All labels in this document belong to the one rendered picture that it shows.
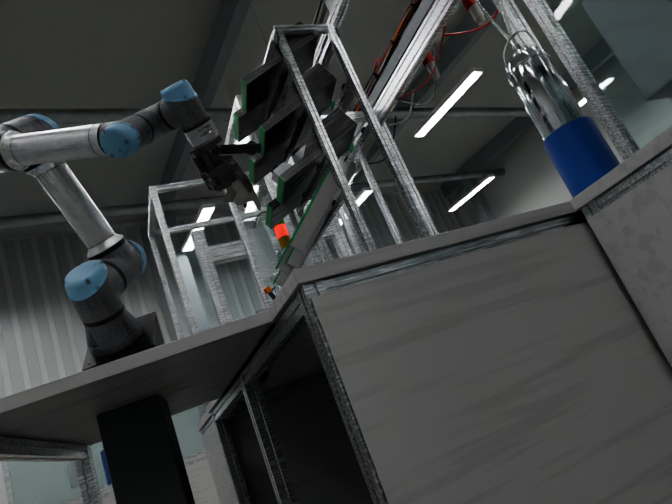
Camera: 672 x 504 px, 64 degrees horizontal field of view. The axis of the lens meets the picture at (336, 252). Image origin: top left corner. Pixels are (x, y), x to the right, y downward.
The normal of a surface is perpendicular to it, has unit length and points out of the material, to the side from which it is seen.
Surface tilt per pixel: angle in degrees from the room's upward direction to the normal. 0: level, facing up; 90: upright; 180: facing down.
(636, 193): 90
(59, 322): 90
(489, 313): 90
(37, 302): 90
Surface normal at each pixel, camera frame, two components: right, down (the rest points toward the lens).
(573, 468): 0.31, -0.41
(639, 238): -0.88, 0.21
